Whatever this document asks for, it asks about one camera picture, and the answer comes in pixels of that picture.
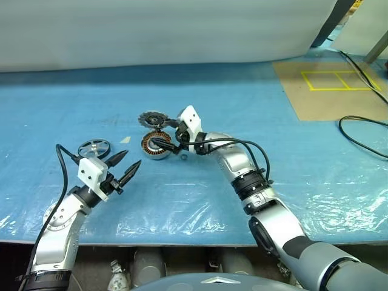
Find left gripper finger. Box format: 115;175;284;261
118;159;142;187
105;150;130;168

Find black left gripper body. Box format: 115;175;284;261
102;173;125;196

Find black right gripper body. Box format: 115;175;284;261
175;120;190;153

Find round motor housing copper windings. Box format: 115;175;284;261
141;130;173;161

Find blue plastic table cover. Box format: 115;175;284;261
0;45;388;248

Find grey rounded cylinder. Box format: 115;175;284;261
219;248;254;275
132;247;166;287

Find crumpled white object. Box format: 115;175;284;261
107;259;131;291

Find large white backdrop board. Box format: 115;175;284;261
0;0;339;73

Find grey robot torso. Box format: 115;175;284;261
130;272;301;291

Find brown cardboard sheet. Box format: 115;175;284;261
272;60;388;122

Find white side panel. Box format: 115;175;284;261
330;0;388;57

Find grey metal leg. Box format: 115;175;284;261
365;28;388;64

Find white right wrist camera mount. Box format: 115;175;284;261
176;105;203;152

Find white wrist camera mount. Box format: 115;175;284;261
78;157;110;201
176;105;203;152

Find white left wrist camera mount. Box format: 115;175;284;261
78;157;110;201

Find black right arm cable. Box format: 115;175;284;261
178;138;273;186

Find looped black cable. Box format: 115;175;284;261
338;116;388;160

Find dark slanted post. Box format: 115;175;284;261
310;0;346;48

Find thin black straight cable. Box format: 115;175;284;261
339;50;388;104

